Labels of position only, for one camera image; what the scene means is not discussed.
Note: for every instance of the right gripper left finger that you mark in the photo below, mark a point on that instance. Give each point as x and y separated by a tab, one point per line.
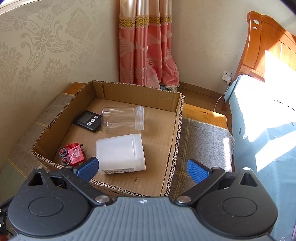
78	177

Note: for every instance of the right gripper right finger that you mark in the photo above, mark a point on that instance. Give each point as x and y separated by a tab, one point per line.
205	179

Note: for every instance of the red toy fire truck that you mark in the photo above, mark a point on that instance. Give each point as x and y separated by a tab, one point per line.
72	155

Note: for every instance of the white translucent plastic bottle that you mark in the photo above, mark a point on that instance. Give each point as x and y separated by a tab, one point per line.
121	154

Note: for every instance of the black digital timer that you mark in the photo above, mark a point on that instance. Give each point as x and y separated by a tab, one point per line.
89	120

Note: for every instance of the clear plastic jar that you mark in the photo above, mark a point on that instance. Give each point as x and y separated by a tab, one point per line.
127	117

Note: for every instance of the blue floral bedsheet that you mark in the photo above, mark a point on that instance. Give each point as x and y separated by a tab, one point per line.
263	126

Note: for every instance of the pink patterned curtain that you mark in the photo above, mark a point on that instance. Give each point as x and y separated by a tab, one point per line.
145	56

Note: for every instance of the wooden bed headboard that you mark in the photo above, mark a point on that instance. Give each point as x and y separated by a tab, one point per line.
264	34

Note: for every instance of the white wall plug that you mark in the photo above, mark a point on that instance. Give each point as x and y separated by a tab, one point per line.
226	76

